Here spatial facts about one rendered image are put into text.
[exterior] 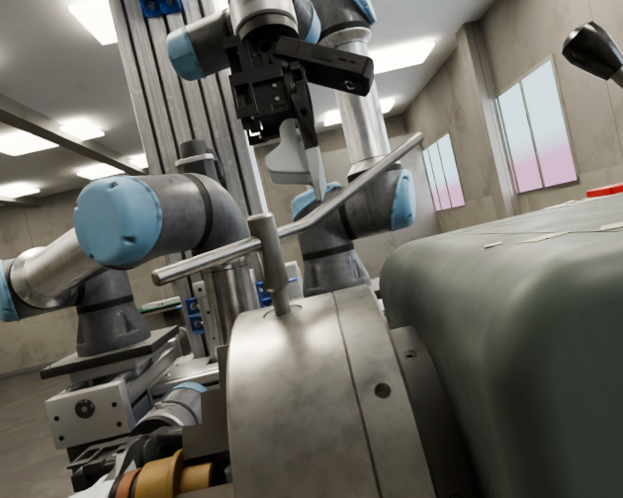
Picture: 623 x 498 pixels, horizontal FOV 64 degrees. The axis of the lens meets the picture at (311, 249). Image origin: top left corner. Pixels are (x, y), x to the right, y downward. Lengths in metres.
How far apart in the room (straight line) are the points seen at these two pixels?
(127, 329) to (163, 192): 0.48
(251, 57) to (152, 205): 0.23
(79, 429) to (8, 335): 10.72
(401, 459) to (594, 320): 0.15
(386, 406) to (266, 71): 0.37
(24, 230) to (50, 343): 2.31
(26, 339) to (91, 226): 10.87
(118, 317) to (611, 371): 0.96
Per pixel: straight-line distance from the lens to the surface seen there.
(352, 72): 0.57
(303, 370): 0.36
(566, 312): 0.26
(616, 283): 0.27
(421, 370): 0.41
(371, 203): 0.99
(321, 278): 1.02
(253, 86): 0.56
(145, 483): 0.50
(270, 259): 0.40
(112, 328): 1.10
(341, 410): 0.34
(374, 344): 0.37
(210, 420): 0.51
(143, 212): 0.67
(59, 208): 11.12
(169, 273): 0.36
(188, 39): 0.78
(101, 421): 1.00
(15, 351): 11.71
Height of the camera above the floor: 1.29
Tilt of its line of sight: 1 degrees down
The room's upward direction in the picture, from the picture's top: 13 degrees counter-clockwise
